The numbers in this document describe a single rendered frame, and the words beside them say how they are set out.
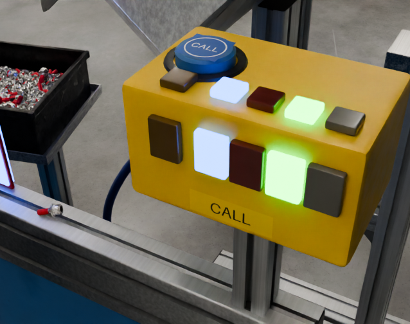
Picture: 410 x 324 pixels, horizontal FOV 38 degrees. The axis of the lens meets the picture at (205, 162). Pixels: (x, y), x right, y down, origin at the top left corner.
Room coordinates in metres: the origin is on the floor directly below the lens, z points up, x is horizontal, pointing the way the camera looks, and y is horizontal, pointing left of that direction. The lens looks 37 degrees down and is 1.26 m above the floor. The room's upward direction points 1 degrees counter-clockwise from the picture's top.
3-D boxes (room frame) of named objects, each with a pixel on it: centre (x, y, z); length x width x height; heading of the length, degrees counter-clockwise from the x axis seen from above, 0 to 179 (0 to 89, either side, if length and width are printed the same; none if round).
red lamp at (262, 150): (0.28, -0.02, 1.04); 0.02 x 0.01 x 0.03; 61
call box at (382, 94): (0.33, -0.04, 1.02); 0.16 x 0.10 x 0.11; 61
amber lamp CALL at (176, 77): (0.33, 0.02, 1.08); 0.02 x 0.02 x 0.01; 61
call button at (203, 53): (0.36, 0.00, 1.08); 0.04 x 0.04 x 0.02
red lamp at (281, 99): (0.30, -0.04, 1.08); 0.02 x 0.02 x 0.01; 61
